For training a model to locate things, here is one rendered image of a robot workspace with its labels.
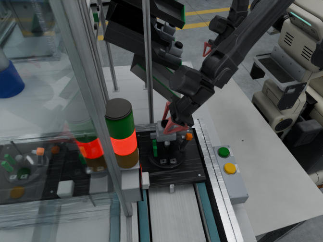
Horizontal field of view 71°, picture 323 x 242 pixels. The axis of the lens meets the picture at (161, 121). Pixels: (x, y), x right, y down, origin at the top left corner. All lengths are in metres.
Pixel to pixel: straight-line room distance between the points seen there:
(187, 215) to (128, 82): 0.81
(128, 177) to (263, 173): 0.65
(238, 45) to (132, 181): 0.41
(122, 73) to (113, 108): 1.03
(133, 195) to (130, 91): 0.82
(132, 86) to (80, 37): 1.01
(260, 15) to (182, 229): 0.65
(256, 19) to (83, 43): 0.46
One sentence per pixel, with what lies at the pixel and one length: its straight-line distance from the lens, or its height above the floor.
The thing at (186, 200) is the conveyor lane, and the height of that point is 0.92.
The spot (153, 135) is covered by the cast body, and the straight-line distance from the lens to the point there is 0.75.
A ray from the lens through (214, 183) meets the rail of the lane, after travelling 0.82.
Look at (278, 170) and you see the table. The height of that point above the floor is 0.86.
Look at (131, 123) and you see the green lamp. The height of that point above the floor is 1.39.
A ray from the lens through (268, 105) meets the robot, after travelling 1.39.
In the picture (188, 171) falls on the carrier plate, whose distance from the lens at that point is 0.81.
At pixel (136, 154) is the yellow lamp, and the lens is 0.46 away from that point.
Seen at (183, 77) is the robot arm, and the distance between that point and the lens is 0.57.
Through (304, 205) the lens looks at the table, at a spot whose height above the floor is 0.86.
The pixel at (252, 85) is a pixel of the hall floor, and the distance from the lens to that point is 2.85.
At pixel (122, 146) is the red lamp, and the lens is 0.42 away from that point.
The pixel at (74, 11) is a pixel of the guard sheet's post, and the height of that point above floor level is 1.58.
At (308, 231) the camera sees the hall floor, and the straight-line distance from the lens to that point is 2.02.
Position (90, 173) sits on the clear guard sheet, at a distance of 0.30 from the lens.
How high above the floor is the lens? 1.68
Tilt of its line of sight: 48 degrees down
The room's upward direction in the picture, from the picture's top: straight up
